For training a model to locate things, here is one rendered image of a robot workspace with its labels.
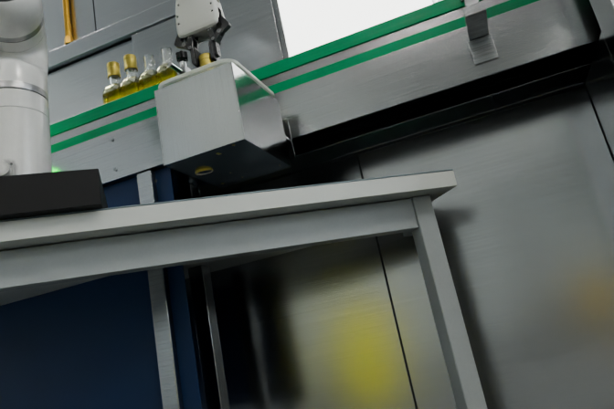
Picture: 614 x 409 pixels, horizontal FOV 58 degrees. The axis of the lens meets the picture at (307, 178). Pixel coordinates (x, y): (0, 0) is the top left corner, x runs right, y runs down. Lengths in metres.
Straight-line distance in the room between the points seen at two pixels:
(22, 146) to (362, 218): 0.61
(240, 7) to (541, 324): 1.14
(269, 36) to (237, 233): 0.75
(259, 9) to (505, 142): 0.77
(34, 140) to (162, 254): 0.30
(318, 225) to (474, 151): 0.50
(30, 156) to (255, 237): 0.41
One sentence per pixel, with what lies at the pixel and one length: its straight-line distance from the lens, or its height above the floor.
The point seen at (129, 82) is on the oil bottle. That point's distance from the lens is 1.59.
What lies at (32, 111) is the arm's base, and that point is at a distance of 1.09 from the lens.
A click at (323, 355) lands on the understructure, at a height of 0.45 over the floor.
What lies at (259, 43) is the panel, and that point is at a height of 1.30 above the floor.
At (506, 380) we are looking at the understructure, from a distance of 1.34.
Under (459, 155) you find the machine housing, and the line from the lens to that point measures 1.38.
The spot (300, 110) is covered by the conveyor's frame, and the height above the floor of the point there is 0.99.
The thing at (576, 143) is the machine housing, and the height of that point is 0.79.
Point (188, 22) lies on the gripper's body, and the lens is 1.27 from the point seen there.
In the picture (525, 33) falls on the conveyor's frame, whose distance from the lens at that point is 1.24.
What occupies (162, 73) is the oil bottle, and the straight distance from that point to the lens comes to 1.54.
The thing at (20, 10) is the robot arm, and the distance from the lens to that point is 1.15.
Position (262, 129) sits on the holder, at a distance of 1.09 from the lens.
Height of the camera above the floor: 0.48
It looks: 16 degrees up
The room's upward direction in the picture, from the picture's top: 12 degrees counter-clockwise
